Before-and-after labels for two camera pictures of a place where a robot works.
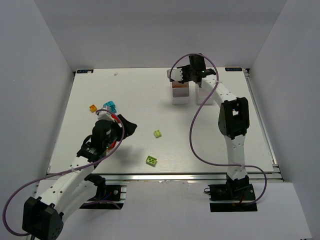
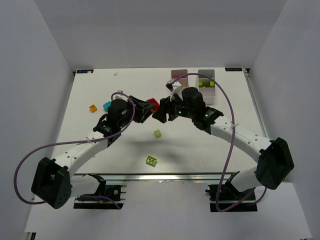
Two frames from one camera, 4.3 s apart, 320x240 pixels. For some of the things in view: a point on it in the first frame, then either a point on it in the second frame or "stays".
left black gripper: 120,125 → 136,109
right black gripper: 188,73 → 169,110
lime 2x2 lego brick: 151,160 stays
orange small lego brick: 93,108 stays
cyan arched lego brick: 111,104 stays
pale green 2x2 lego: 157,133 stays
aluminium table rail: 186,177 stays
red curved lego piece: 112,146 → 152,100
